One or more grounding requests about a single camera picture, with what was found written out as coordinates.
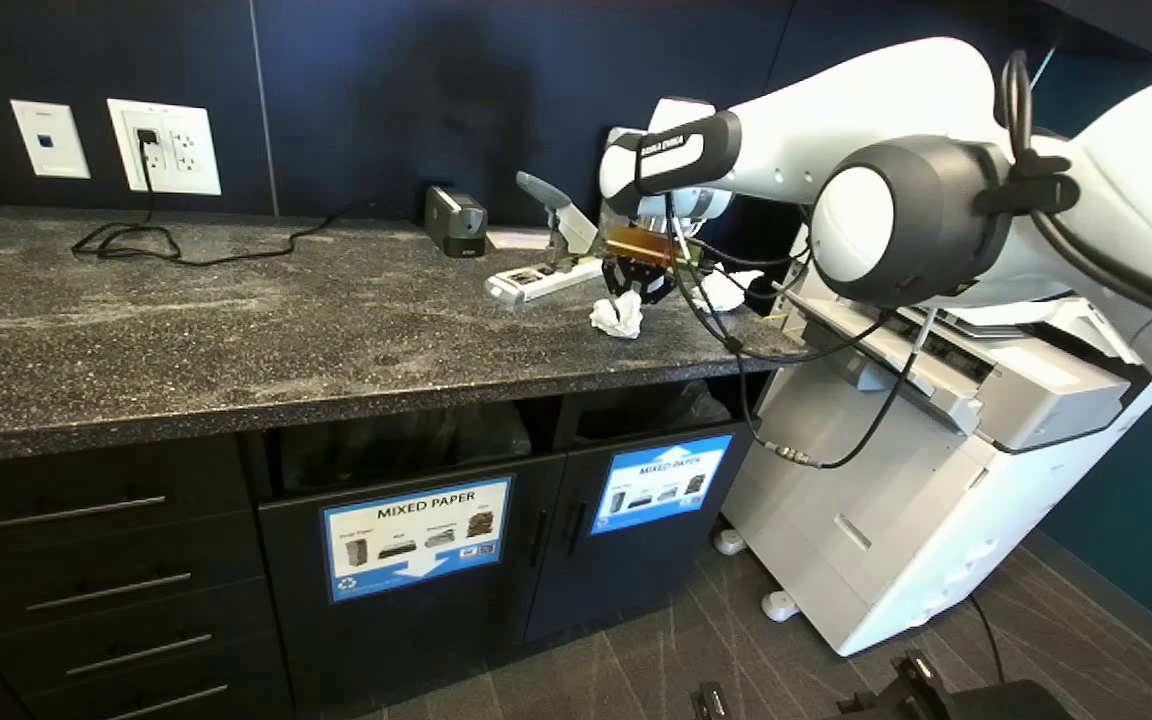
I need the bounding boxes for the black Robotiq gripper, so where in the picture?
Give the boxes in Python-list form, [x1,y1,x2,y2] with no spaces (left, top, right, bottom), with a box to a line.
[597,253,686,313]

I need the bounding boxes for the white paper ball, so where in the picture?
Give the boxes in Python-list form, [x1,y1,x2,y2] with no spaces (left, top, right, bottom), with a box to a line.
[699,266,767,318]
[587,288,650,342]

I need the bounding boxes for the black bin door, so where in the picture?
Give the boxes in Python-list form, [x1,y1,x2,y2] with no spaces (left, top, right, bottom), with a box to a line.
[528,421,755,651]
[258,452,561,715]

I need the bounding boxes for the blue mixed paper label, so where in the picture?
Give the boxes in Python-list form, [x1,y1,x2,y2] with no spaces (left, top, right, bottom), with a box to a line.
[587,433,737,538]
[321,471,516,606]

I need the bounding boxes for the large white office printer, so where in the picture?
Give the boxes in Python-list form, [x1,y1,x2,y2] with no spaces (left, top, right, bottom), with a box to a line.
[714,255,1152,660]

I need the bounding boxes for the black cabinet with drawers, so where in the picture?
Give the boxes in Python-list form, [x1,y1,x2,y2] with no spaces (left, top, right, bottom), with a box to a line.
[0,370,772,720]

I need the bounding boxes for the black floor device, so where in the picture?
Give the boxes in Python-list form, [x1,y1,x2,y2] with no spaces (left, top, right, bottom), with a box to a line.
[842,647,1075,720]

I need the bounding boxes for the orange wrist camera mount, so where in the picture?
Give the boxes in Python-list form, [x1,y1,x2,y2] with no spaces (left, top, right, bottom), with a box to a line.
[602,228,681,266]

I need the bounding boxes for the black bar door handle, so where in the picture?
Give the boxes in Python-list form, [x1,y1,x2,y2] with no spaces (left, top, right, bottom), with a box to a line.
[561,494,592,561]
[520,503,557,570]

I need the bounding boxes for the white wall outlet plate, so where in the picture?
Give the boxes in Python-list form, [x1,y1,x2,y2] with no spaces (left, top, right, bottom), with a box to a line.
[105,95,225,200]

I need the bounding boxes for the black floor cable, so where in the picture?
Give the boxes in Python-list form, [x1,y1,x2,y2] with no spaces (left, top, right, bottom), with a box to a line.
[967,592,1007,686]

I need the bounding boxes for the black power cable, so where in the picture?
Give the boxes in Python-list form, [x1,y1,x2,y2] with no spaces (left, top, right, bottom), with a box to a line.
[69,127,341,273]

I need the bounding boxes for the small white wall plate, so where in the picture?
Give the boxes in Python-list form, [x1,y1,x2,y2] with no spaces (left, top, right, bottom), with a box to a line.
[8,95,97,182]

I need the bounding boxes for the silver drawer handle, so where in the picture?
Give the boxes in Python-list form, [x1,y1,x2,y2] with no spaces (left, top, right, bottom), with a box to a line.
[65,626,216,679]
[0,493,168,534]
[25,566,197,617]
[105,679,231,720]

